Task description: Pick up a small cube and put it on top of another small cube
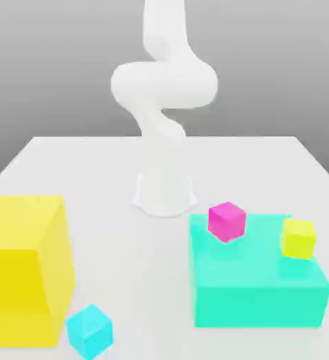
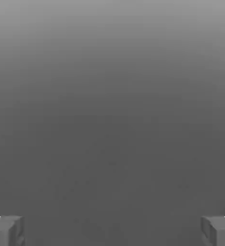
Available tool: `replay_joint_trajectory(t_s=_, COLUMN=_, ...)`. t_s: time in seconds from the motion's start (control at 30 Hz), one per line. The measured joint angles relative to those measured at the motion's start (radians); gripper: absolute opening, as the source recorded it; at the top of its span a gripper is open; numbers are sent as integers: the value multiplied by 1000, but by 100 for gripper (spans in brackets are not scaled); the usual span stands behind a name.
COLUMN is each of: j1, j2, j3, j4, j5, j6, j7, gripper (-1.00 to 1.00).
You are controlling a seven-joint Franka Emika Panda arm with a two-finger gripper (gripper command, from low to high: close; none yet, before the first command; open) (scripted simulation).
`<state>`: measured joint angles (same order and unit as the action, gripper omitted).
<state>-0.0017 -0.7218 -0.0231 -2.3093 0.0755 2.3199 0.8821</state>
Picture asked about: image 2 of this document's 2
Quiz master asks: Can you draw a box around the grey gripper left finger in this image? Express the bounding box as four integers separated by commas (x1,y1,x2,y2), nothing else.
0,215,26,246

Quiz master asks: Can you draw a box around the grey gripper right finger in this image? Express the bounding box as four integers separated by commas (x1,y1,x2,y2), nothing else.
200,215,225,246

